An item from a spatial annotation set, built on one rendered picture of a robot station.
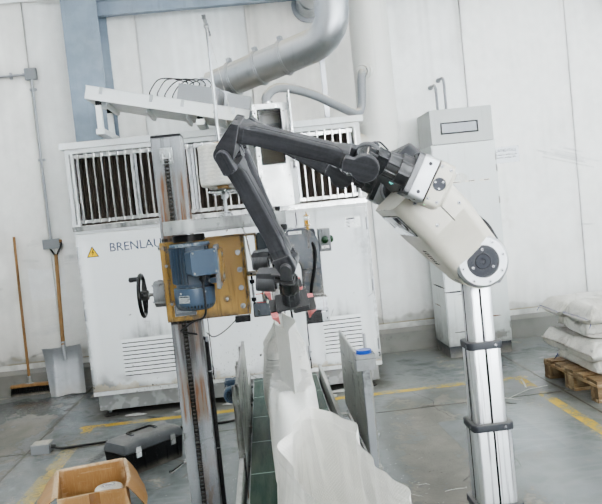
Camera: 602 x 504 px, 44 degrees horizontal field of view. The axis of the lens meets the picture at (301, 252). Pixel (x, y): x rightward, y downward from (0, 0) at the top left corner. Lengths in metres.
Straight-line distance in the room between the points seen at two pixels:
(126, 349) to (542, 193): 4.11
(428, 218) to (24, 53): 5.70
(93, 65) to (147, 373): 2.68
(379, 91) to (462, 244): 3.96
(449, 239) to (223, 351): 3.73
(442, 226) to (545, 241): 5.32
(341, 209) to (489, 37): 2.59
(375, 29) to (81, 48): 2.50
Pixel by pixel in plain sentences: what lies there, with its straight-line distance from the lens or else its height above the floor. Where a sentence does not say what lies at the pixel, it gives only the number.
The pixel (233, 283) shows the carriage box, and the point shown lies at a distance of 2.91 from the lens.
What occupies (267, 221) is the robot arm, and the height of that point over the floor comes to 1.38.
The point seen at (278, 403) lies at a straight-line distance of 2.51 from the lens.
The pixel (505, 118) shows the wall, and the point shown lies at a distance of 7.35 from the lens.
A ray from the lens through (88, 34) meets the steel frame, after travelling 6.81.
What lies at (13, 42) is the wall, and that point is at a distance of 7.44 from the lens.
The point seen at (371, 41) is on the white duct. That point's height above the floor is 2.70.
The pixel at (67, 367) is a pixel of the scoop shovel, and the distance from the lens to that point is 7.00.
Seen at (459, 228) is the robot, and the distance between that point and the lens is 2.18.
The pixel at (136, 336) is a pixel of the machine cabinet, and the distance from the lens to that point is 5.77.
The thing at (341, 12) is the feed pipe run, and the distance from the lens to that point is 5.31.
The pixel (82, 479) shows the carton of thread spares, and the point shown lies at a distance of 4.05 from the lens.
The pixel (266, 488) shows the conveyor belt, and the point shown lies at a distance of 2.93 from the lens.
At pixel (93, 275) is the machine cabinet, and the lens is 5.77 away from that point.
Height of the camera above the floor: 1.40
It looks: 3 degrees down
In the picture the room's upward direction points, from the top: 6 degrees counter-clockwise
